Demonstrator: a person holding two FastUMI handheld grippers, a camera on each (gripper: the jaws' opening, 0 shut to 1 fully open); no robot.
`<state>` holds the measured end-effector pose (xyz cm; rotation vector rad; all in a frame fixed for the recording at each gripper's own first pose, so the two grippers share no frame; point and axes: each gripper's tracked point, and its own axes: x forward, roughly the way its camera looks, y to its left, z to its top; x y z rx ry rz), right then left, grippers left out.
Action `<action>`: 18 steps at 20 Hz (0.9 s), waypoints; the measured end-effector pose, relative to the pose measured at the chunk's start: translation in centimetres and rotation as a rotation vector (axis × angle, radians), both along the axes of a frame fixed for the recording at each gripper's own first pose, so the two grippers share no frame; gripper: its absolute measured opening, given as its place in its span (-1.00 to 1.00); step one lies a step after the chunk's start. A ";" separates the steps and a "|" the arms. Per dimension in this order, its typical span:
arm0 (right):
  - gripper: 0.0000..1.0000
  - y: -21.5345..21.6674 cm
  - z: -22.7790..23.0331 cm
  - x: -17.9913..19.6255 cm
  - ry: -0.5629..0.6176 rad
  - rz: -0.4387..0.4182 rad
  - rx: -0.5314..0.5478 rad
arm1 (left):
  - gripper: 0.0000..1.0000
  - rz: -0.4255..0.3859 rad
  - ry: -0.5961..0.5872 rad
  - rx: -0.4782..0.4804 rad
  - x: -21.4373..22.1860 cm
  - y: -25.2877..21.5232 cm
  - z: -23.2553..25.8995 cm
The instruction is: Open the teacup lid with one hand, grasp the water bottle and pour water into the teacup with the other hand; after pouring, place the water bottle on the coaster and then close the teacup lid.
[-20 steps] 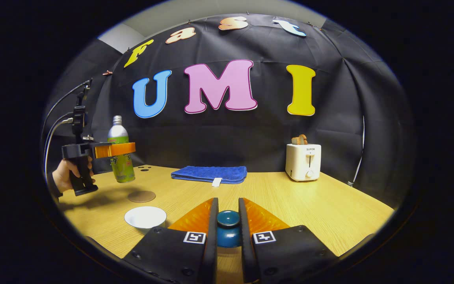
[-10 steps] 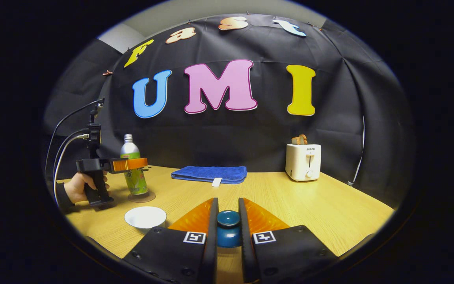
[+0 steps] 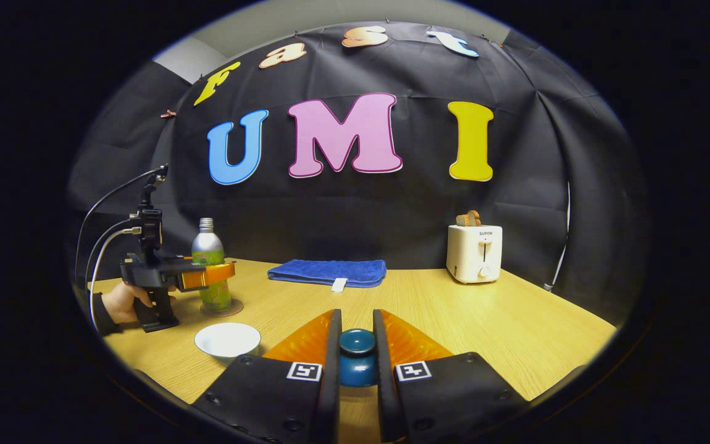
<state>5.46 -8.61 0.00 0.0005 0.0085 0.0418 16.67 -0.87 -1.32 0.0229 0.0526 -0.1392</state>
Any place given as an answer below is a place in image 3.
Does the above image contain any blue teacup lid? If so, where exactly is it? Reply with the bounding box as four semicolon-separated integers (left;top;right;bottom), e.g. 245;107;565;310
338;328;380;389

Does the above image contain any black cable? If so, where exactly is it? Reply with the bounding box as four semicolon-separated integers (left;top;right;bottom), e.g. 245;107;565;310
74;165;168;286

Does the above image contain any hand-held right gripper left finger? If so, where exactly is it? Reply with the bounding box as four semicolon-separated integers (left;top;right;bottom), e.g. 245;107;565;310
190;308;343;444

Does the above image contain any white toaster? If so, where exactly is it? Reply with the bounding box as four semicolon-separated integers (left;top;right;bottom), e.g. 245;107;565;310
446;224;504;285

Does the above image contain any round brown coaster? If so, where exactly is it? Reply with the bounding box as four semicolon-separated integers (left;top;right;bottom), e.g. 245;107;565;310
200;297;245;318

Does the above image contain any grey cable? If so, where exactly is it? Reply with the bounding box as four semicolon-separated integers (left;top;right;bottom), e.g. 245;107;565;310
86;219;144;332

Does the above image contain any silver green water bottle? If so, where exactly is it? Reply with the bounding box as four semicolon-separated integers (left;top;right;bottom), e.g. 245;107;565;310
191;217;233;313

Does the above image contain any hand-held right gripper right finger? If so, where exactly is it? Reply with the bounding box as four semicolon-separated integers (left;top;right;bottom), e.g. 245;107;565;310
372;308;529;444

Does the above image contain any black backdrop cloth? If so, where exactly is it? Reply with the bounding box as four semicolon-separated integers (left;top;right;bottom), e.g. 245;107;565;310
65;22;651;327

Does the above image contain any folded blue towel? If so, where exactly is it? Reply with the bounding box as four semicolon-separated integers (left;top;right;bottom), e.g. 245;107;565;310
267;258;387;293

